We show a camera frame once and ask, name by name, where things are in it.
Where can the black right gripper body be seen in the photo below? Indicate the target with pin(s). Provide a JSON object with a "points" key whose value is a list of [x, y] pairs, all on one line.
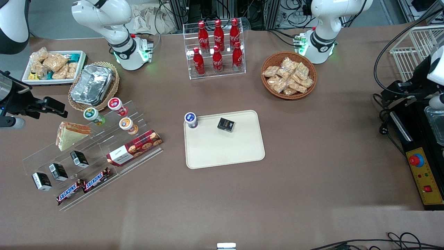
{"points": [[18, 100]]}

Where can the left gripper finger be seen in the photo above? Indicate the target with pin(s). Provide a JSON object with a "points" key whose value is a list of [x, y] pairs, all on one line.
{"points": [[390, 94], [406, 84]]}

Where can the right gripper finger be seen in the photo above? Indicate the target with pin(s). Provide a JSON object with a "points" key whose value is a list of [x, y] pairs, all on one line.
{"points": [[52, 111], [52, 101]]}

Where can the triangular sandwich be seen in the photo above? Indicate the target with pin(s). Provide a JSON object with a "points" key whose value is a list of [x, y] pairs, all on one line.
{"points": [[71, 137]]}

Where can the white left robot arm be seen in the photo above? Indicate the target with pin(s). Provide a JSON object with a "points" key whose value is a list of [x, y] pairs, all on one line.
{"points": [[324, 21]]}

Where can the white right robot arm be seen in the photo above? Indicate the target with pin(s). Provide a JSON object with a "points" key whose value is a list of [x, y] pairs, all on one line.
{"points": [[118, 38]]}

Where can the beige plastic serving tray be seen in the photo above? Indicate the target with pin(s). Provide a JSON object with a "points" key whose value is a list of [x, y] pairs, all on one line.
{"points": [[225, 149]]}

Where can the white rectangular dish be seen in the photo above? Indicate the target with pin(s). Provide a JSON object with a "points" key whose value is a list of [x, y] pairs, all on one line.
{"points": [[52, 82]]}

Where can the teal snack packet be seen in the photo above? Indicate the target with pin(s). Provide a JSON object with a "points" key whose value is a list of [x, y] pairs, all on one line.
{"points": [[49, 75], [74, 57]]}

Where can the clear bag of crackers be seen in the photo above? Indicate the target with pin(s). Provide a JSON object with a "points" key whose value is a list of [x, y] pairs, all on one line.
{"points": [[54, 61], [39, 69], [60, 73], [39, 55], [72, 70]]}

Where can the yellow snack packet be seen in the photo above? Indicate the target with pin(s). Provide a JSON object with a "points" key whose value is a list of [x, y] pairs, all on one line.
{"points": [[33, 76]]}

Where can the silver metal bar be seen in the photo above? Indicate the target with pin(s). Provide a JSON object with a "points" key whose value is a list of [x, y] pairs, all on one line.
{"points": [[401, 126]]}

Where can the stainless steel food container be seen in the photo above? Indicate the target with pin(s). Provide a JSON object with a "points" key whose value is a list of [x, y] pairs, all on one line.
{"points": [[436, 125]]}

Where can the green lid yogurt cup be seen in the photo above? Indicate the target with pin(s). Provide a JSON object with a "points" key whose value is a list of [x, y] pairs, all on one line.
{"points": [[93, 115]]}

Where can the aluminium foil container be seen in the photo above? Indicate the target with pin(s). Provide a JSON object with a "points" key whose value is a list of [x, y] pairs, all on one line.
{"points": [[92, 85]]}

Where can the small black carton box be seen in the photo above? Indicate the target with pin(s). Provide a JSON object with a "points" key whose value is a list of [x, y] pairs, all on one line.
{"points": [[226, 125], [41, 181], [58, 172], [79, 159]]}

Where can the clear acrylic stepped stand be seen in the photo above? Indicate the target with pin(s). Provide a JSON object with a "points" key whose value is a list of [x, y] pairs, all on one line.
{"points": [[100, 139]]}

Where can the red lid yogurt cup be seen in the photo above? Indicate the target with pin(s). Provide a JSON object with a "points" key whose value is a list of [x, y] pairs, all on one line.
{"points": [[116, 105]]}

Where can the oval wicker basket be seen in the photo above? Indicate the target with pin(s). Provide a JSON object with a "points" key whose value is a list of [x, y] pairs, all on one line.
{"points": [[115, 85]]}

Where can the red emergency stop button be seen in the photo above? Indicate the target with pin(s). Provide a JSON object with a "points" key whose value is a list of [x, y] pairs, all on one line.
{"points": [[416, 160]]}

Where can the orange lid yogurt cup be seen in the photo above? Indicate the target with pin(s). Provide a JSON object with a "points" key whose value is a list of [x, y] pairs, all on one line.
{"points": [[127, 125]]}

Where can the Snickers chocolate bar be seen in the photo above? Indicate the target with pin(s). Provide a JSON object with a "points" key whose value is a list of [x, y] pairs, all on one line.
{"points": [[96, 180], [70, 192]]}

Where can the black machine with yellow panel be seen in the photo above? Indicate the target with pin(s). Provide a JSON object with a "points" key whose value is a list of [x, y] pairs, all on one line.
{"points": [[425, 177]]}

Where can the wrapped rice cracker packet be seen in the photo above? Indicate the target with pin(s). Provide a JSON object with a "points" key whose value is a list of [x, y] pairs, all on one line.
{"points": [[270, 71], [301, 71], [283, 74], [297, 86], [289, 64], [277, 84], [290, 91], [306, 82]]}

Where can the red plaid cookie box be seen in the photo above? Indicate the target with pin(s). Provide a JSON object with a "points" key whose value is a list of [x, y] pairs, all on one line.
{"points": [[135, 147]]}

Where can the beige cloth bag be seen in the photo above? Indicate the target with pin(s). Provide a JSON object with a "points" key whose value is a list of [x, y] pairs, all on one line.
{"points": [[145, 19]]}

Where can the round wicker basket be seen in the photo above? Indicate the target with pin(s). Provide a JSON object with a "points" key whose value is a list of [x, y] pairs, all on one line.
{"points": [[270, 58]]}

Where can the blue lid yogurt cup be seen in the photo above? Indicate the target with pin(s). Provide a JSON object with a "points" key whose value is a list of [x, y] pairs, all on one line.
{"points": [[190, 119]]}

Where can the clear acrylic bottle rack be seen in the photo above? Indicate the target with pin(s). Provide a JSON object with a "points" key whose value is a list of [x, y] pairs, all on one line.
{"points": [[189, 74]]}

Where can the red Coca-Cola bottle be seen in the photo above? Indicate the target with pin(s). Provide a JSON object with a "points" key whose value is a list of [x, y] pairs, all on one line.
{"points": [[219, 36], [203, 38], [198, 64], [237, 58], [217, 61], [235, 34]]}

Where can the aluminium equipment rack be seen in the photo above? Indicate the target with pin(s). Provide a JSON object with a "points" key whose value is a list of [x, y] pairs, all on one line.
{"points": [[222, 8]]}

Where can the small white device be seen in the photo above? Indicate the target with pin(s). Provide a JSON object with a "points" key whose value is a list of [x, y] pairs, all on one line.
{"points": [[226, 246]]}

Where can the metal frame with equipment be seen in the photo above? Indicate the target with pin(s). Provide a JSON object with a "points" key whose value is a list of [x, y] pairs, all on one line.
{"points": [[419, 8]]}

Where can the red rocker switch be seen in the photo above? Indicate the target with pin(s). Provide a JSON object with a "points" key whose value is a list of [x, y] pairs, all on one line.
{"points": [[427, 189]]}

